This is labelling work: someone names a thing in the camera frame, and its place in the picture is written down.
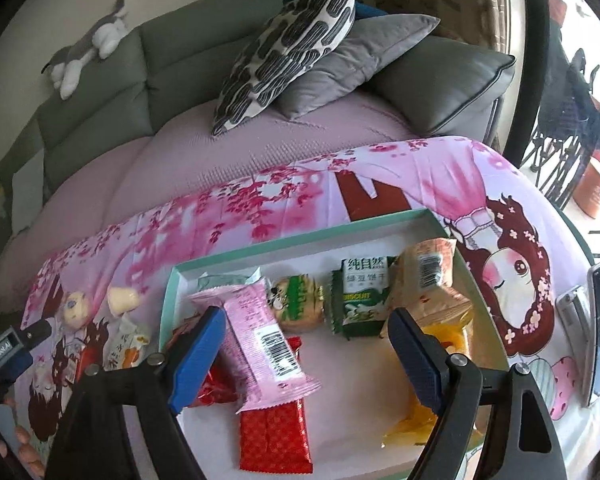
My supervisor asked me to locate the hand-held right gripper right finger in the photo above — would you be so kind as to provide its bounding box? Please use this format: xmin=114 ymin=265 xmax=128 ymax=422
xmin=387 ymin=307 xmax=568 ymax=480

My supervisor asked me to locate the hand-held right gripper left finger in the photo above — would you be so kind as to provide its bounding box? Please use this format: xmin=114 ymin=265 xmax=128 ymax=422
xmin=45 ymin=305 xmax=228 ymax=480

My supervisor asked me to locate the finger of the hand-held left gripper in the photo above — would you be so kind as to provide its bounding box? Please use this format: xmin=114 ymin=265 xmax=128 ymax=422
xmin=17 ymin=321 xmax=52 ymax=348

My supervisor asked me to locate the small red packet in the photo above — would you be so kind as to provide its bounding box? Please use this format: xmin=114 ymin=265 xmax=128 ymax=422
xmin=187 ymin=365 xmax=241 ymax=408

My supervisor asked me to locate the yellow bread packet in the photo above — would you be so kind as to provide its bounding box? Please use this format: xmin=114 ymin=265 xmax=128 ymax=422
xmin=382 ymin=310 xmax=483 ymax=448

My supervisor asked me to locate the pink snack packet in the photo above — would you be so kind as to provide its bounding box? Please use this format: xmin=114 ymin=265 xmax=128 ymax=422
xmin=189 ymin=280 xmax=322 ymax=415

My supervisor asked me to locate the white tray with teal rim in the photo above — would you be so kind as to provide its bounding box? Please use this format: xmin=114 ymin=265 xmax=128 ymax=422
xmin=159 ymin=208 xmax=511 ymax=480

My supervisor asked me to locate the dark green biscuit packet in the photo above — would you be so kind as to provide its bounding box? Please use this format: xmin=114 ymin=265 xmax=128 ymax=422
xmin=329 ymin=255 xmax=398 ymax=342

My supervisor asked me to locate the pale green and white packet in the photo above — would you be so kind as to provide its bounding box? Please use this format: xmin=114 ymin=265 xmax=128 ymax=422
xmin=196 ymin=266 xmax=263 ymax=293

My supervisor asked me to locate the orange and white packet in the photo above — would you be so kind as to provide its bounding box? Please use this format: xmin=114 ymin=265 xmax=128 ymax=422
xmin=387 ymin=237 xmax=473 ymax=326

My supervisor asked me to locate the large red patterned packet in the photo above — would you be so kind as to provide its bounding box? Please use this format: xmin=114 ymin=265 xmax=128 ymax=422
xmin=239 ymin=337 xmax=313 ymax=473

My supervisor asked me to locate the round cookie packet green label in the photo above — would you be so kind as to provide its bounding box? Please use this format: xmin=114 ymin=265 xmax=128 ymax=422
xmin=269 ymin=274 xmax=327 ymax=333

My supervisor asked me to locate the clear packet with round bun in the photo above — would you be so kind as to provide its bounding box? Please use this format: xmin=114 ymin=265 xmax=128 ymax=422
xmin=60 ymin=290 xmax=93 ymax=328

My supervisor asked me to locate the white packet with orange print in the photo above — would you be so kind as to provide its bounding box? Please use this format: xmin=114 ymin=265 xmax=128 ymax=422
xmin=102 ymin=312 xmax=153 ymax=371

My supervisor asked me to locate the pale yellow jelly cup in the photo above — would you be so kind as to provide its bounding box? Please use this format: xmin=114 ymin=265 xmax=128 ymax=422
xmin=106 ymin=286 xmax=142 ymax=316

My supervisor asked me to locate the silver device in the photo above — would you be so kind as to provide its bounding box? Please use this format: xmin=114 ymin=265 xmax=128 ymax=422
xmin=556 ymin=285 xmax=592 ymax=331

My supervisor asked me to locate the pink printed blanket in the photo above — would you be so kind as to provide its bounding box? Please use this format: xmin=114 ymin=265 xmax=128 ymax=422
xmin=0 ymin=135 xmax=598 ymax=480

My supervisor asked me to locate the orange pot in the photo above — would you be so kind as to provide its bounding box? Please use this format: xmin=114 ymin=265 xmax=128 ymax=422
xmin=575 ymin=152 xmax=600 ymax=218

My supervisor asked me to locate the grey green sofa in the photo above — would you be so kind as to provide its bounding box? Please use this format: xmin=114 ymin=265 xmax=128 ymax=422
xmin=0 ymin=0 xmax=516 ymax=196

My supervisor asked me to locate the black metal chair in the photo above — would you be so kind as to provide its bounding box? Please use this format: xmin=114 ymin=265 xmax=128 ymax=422
xmin=522 ymin=0 xmax=600 ymax=211

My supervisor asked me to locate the grey pillow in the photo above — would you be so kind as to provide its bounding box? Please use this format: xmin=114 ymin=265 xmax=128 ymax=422
xmin=275 ymin=14 xmax=441 ymax=121

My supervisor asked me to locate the grey and white plush toy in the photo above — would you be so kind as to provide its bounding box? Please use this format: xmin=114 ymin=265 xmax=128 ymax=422
xmin=41 ymin=0 xmax=130 ymax=101

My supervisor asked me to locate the black and white patterned pillow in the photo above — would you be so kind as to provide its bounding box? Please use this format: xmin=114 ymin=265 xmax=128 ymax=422
xmin=211 ymin=0 xmax=357 ymax=136

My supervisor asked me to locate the beige patterned curtain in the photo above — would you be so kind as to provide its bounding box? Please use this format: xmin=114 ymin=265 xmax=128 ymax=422
xmin=370 ymin=0 xmax=511 ymax=56

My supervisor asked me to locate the black door frame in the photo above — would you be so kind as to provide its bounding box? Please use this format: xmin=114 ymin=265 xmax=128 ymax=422
xmin=500 ymin=0 xmax=551 ymax=166

